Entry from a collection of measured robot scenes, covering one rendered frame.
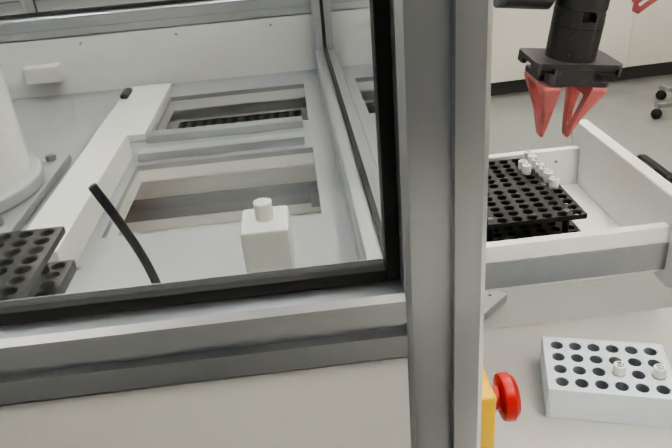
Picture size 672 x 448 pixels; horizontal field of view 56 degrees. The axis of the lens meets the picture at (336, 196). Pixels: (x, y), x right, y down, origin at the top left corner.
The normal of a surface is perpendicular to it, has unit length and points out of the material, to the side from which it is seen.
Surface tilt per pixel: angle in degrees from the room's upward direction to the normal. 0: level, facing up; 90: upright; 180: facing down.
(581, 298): 0
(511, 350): 0
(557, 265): 90
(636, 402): 90
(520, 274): 90
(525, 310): 0
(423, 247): 90
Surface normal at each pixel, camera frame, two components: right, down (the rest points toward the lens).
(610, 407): -0.20, 0.45
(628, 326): -0.08, -0.89
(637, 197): -0.99, 0.11
